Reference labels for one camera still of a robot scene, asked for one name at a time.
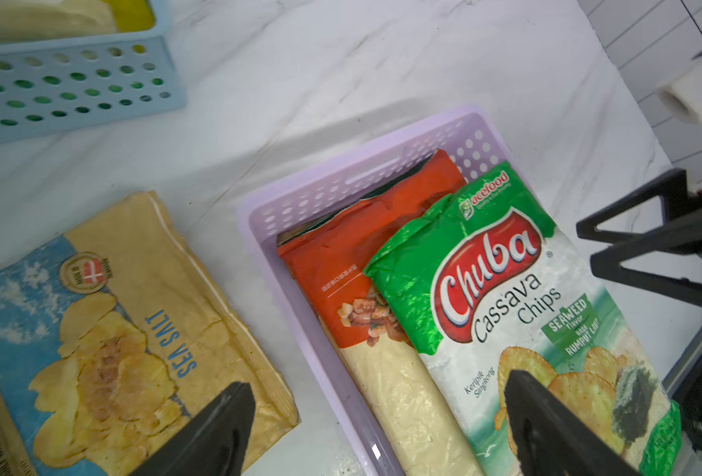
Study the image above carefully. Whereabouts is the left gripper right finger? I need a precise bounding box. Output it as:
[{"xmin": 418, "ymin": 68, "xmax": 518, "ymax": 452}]
[{"xmin": 505, "ymin": 370, "xmax": 639, "ymax": 476}]

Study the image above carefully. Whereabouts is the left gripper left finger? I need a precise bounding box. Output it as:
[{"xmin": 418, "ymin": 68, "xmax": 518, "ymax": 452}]
[{"xmin": 132, "ymin": 382, "xmax": 256, "ymax": 476}]

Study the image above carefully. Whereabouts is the green Chuba cassava chips bag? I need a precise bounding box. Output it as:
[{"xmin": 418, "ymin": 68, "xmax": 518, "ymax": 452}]
[{"xmin": 365, "ymin": 163, "xmax": 682, "ymax": 475}]

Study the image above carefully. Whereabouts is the purple plastic basket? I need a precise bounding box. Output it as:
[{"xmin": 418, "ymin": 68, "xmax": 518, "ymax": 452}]
[{"xmin": 239, "ymin": 106, "xmax": 533, "ymax": 475}]

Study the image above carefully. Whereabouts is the beige red cassava chips bag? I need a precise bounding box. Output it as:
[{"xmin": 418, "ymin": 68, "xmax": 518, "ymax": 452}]
[{"xmin": 278, "ymin": 150, "xmax": 482, "ymax": 475}]

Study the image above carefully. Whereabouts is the blue salt chips bag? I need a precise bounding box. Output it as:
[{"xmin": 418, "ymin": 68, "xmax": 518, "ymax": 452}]
[{"xmin": 0, "ymin": 192, "xmax": 299, "ymax": 475}]

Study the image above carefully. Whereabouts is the blue plastic basket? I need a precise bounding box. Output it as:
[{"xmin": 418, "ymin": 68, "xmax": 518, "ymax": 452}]
[{"xmin": 0, "ymin": 1, "xmax": 186, "ymax": 145}]

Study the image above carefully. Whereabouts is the yellow lettuce toy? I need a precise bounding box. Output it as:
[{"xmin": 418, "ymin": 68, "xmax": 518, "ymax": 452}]
[{"xmin": 103, "ymin": 0, "xmax": 156, "ymax": 33}]

